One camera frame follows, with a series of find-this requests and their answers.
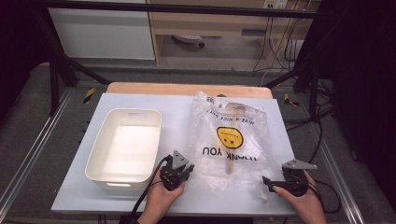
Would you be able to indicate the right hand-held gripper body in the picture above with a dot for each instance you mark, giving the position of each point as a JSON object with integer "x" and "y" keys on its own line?
{"x": 294, "y": 183}

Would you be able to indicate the clear smiley plastic bag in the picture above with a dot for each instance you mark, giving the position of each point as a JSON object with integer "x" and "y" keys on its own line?
{"x": 230, "y": 140}

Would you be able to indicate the light wooden desk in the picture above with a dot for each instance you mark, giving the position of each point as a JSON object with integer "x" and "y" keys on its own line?
{"x": 202, "y": 25}

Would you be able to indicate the white table sheet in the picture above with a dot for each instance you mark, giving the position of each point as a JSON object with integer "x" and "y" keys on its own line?
{"x": 177, "y": 124}

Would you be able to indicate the black curtain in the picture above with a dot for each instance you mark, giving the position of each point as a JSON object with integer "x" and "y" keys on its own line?
{"x": 367, "y": 93}
{"x": 18, "y": 46}

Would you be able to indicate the white cabinet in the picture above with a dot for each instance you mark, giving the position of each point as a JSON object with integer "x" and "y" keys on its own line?
{"x": 99, "y": 34}

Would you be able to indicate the white chair base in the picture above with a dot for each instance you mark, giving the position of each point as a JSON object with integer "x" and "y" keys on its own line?
{"x": 188, "y": 39}

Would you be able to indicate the person's right hand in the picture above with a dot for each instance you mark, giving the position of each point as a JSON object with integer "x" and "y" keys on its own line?
{"x": 308, "y": 202}

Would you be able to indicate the wooden spatula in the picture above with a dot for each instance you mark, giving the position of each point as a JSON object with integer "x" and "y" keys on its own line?
{"x": 236, "y": 108}

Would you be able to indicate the black metal crossbar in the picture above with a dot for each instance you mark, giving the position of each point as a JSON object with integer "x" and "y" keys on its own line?
{"x": 186, "y": 9}

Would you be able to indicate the white wall power socket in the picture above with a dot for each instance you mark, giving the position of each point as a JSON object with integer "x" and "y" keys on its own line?
{"x": 275, "y": 3}

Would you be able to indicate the aluminium floor rail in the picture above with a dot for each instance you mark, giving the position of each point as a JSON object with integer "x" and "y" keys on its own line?
{"x": 339, "y": 180}
{"x": 28, "y": 161}

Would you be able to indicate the black metal stand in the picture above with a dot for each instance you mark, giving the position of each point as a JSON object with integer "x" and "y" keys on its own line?
{"x": 54, "y": 81}
{"x": 311, "y": 77}

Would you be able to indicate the yellow black floor tape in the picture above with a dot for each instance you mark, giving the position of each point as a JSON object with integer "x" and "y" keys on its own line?
{"x": 89, "y": 95}
{"x": 290, "y": 100}

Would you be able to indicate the person's left hand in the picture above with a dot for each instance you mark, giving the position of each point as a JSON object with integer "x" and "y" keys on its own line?
{"x": 160, "y": 200}

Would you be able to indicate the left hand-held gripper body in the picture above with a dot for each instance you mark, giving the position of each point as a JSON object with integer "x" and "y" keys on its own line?
{"x": 174, "y": 175}

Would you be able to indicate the white plastic bin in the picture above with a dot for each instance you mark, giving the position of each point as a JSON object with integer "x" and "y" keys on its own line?
{"x": 130, "y": 146}

